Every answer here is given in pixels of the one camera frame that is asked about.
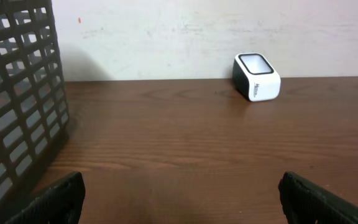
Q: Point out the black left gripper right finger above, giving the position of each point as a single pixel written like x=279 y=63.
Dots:
x=304 y=202

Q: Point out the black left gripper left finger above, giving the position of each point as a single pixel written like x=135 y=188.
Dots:
x=60 y=202

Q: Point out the white barcode scanner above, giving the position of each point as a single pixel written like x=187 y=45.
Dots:
x=255 y=78

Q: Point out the dark grey plastic basket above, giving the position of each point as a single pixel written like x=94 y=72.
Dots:
x=33 y=104

